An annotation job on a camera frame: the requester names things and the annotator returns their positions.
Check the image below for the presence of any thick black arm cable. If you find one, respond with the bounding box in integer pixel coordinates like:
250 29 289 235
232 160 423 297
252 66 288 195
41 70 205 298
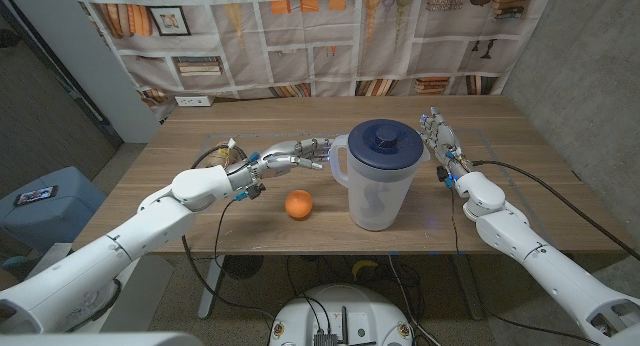
472 159 640 261
180 143 277 321

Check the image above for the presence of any orange fruit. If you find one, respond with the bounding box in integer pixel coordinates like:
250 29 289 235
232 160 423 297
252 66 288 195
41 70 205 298
284 189 314 220

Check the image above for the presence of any yellow banana-shaped object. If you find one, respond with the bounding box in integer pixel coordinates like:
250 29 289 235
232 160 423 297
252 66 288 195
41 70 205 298
351 259 380 281

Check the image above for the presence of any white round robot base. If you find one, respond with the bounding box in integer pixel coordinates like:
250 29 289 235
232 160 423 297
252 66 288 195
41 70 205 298
268 284 415 346

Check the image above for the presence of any translucent plastic pitcher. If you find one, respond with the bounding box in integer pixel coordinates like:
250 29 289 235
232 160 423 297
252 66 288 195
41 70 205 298
329 133 431 232

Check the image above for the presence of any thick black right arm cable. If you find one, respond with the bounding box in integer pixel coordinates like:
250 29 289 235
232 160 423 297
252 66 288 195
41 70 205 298
472 159 640 261

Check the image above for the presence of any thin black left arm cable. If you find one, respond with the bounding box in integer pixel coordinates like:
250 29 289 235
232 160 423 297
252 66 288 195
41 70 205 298
213 193 246 267

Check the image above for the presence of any black floor cable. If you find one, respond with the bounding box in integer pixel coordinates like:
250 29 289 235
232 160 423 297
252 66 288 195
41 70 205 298
284 255 334 337
387 254 442 346

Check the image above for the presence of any white power outlet strip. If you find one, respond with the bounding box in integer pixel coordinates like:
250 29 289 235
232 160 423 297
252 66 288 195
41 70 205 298
174 95 216 108

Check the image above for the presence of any dark blue pitcher lid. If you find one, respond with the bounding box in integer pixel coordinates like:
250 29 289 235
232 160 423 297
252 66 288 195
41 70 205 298
347 118 425 171

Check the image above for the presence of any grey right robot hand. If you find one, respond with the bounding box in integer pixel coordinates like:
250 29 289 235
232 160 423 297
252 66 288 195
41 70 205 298
418 106 475 186

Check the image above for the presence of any black smartphone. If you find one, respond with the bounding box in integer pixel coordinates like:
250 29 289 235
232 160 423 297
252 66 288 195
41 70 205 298
13 185 59 207

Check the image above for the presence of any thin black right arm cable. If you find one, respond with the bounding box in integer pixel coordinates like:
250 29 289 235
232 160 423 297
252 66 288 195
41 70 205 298
448 184 604 346

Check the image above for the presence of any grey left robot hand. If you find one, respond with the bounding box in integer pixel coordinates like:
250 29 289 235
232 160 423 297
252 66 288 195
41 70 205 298
228 138 335 191

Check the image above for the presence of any printed bookshelf backdrop cloth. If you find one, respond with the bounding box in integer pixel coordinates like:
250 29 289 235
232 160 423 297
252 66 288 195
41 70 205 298
69 0 556 122

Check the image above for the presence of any brown twine ball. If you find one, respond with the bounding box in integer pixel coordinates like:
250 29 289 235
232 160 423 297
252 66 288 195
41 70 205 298
207 144 249 170

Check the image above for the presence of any blue stool with phone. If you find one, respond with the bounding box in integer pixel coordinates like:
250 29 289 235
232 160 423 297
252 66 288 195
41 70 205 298
0 165 107 252

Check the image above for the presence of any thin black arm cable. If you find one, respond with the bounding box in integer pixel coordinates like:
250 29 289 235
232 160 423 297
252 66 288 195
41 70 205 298
448 184 604 346
213 193 246 267

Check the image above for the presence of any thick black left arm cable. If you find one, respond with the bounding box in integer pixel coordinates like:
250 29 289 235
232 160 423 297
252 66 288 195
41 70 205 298
180 143 277 321

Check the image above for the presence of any white table leg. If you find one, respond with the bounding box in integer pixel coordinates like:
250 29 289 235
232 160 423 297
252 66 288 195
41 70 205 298
452 254 485 321
198 254 226 321

